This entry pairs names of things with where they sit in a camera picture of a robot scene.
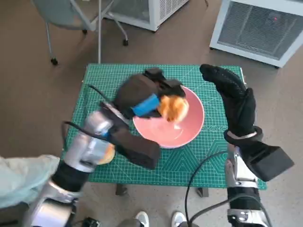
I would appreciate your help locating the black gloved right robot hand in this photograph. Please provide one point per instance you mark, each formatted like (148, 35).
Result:
(239, 106)

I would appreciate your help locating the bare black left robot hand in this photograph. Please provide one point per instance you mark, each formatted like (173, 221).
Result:
(137, 92)

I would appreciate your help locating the rectangular striped toy bread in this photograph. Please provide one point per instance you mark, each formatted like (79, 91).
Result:
(175, 108)

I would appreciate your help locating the pink bowl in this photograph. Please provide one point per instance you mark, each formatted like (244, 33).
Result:
(165, 137)

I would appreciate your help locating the round toy bread bun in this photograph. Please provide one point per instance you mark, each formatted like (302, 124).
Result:
(109, 157)

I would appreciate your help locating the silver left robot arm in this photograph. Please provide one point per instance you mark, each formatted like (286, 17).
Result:
(92, 142)

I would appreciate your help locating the thin grey metal pole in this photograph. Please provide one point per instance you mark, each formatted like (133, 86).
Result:
(100, 35)

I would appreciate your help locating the green cutting mat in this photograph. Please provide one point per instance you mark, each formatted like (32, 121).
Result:
(165, 165)

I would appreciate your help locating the large white mesh cabinet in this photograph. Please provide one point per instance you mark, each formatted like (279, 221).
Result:
(255, 26)

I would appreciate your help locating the small white mesh cabinet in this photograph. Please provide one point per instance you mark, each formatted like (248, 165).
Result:
(163, 11)

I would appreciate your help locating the black table leg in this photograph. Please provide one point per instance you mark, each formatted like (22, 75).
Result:
(121, 189)
(203, 192)

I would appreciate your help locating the grey wheeled chair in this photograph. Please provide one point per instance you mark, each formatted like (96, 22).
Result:
(61, 11)

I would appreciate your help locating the white shoe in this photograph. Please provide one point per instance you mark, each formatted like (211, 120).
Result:
(178, 218)
(143, 218)

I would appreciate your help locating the black floor device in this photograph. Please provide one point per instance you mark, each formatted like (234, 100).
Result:
(91, 222)

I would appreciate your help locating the person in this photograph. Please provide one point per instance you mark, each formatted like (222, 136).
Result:
(19, 175)

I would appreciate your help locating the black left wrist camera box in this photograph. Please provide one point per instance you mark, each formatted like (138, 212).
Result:
(137, 151)

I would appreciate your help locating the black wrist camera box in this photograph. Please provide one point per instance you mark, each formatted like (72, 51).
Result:
(270, 160)
(137, 151)

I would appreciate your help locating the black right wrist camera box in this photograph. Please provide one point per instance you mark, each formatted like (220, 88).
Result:
(270, 160)

